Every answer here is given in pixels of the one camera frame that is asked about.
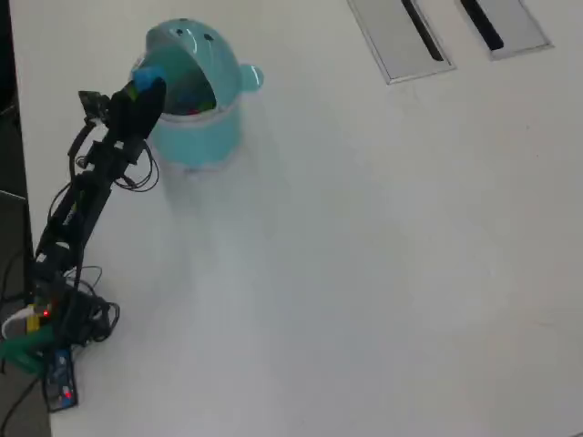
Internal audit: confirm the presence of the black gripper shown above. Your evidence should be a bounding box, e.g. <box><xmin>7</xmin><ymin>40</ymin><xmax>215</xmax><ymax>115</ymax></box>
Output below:
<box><xmin>107</xmin><ymin>77</ymin><xmax>168</xmax><ymax>151</ymax></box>

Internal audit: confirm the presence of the blue lego block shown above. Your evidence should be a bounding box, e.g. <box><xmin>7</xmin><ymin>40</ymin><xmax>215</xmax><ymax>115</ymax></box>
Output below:
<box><xmin>133</xmin><ymin>66</ymin><xmax>166</xmax><ymax>96</ymax></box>

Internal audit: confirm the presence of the teal whale-shaped bin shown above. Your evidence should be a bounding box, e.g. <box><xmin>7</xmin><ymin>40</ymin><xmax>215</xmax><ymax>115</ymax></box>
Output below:
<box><xmin>131</xmin><ymin>17</ymin><xmax>266</xmax><ymax>173</ymax></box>

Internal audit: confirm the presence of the controller board with red LED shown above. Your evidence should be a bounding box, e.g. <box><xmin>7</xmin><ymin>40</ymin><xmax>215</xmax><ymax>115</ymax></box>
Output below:
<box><xmin>31</xmin><ymin>281</ymin><xmax>60</xmax><ymax>320</ymax></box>

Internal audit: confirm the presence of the green table clamp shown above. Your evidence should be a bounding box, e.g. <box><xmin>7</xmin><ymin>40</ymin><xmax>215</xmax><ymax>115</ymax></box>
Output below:
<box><xmin>0</xmin><ymin>327</ymin><xmax>58</xmax><ymax>375</ymax></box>

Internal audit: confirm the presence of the blue circuit board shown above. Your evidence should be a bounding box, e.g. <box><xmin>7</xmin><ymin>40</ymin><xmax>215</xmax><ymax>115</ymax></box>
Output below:
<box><xmin>43</xmin><ymin>348</ymin><xmax>79</xmax><ymax>413</ymax></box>

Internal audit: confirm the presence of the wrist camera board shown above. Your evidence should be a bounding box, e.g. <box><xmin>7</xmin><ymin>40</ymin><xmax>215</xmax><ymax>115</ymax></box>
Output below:
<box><xmin>77</xmin><ymin>89</ymin><xmax>110</xmax><ymax>125</ymax></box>

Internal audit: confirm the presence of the white cable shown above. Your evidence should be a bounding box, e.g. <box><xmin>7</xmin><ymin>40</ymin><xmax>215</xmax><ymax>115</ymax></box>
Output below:
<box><xmin>1</xmin><ymin>307</ymin><xmax>36</xmax><ymax>340</ymax></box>

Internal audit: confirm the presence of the silver table cable grommet plate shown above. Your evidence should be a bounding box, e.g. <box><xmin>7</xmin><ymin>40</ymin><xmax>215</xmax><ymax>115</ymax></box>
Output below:
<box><xmin>346</xmin><ymin>0</ymin><xmax>456</xmax><ymax>86</ymax></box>
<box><xmin>455</xmin><ymin>0</ymin><xmax>553</xmax><ymax>62</ymax></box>

